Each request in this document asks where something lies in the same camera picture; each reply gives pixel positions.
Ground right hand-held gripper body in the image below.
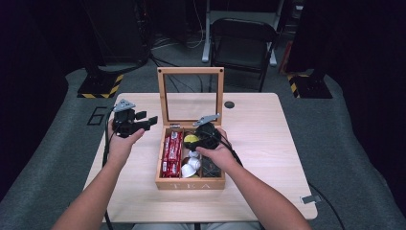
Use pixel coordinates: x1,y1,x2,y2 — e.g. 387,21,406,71
192,113,222,150

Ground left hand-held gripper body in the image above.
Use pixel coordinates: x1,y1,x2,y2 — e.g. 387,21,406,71
112,99,144,139

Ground yellow round capsule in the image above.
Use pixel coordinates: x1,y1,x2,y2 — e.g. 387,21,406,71
183,133,202,146

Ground wooden box with glass lid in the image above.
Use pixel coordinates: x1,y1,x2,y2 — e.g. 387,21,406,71
154,66,227,192

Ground person's left hand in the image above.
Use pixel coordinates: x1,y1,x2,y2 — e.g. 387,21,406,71
106,119,147,168

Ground person's right hand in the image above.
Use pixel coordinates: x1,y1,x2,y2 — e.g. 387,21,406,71
194,127,242,174

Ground red packet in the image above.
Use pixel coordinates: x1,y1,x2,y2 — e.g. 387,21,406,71
161,135,172,178
168,130,184,177

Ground dark packets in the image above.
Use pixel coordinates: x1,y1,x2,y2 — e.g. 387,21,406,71
201,157,222,178

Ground black stand base striped edge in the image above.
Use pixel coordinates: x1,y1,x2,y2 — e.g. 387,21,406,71
285,72,334,100
76,73,124,100

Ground person's light trousers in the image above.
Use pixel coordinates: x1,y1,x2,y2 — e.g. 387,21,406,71
131,221,262,230

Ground black equipment cabinet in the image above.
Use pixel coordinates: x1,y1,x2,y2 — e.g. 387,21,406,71
79,0,151,66

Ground black folding chair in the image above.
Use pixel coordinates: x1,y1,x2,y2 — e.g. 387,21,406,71
209,17,280,94

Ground red object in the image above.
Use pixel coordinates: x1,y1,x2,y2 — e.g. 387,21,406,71
279,40,294,75

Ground grey tape piece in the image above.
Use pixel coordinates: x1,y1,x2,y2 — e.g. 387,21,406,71
300,194,323,205

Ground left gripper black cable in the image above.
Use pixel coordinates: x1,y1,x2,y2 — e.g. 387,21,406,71
101,107,117,230

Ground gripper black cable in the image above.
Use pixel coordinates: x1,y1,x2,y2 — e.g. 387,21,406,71
204,126,347,230
101,107,117,230

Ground black floor cable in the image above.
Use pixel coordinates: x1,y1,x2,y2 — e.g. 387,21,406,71
149,56,205,94
149,57,182,94

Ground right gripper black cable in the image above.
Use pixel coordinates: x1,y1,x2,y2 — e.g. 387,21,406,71
204,126,347,230

